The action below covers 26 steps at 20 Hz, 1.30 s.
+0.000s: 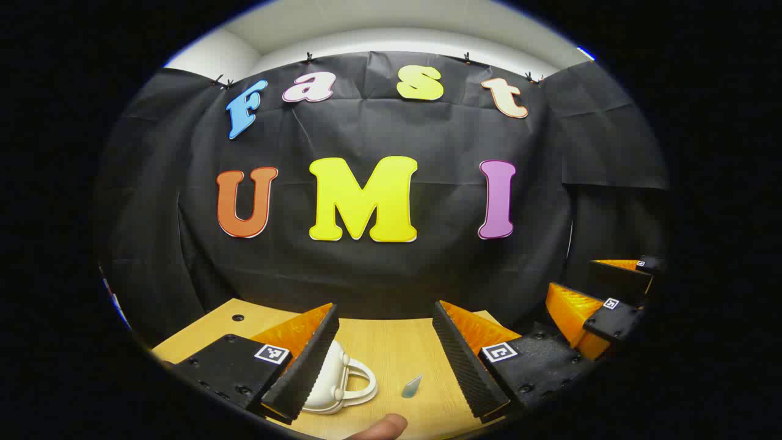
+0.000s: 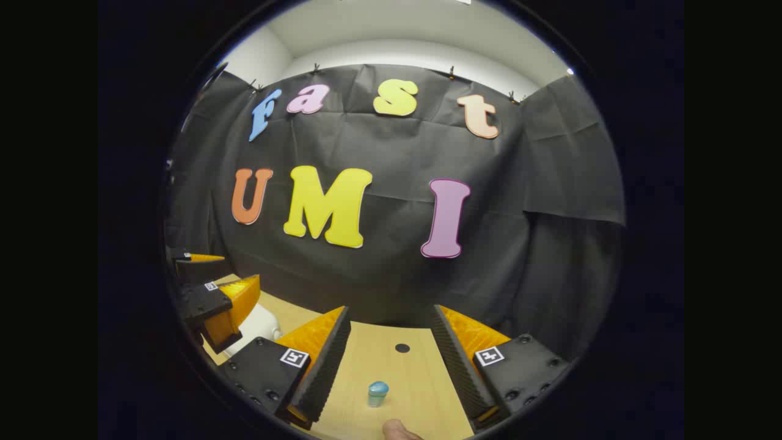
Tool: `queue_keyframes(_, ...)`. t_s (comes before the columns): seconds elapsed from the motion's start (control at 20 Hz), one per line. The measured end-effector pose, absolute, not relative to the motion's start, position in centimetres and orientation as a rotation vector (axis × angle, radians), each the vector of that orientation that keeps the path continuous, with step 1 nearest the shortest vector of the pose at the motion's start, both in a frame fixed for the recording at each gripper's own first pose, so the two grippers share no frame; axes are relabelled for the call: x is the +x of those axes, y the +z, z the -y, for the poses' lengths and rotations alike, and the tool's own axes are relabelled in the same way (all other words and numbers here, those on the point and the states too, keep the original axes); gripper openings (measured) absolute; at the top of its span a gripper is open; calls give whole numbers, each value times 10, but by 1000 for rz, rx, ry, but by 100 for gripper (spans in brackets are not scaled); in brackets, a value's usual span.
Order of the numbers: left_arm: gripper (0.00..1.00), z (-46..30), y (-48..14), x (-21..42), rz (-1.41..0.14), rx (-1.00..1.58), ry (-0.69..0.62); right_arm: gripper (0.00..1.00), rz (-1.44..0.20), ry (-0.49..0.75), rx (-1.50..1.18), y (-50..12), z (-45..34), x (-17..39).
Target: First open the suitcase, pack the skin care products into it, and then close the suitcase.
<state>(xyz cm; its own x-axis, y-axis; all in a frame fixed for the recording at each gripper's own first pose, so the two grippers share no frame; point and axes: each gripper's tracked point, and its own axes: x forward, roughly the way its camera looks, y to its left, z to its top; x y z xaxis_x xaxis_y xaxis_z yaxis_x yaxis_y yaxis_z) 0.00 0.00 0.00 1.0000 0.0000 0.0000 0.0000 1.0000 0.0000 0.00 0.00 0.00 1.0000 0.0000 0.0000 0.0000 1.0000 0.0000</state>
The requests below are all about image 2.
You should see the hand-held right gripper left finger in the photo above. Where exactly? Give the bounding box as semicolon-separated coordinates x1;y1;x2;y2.
217;306;353;430

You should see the white suitcase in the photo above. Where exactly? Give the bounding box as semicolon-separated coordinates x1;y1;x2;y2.
223;304;283;359

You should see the black backdrop cloth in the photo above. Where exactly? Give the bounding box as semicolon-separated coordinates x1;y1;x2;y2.
165;63;627;361

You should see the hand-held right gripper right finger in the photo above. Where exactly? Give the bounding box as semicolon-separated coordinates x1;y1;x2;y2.
431;304;570;431

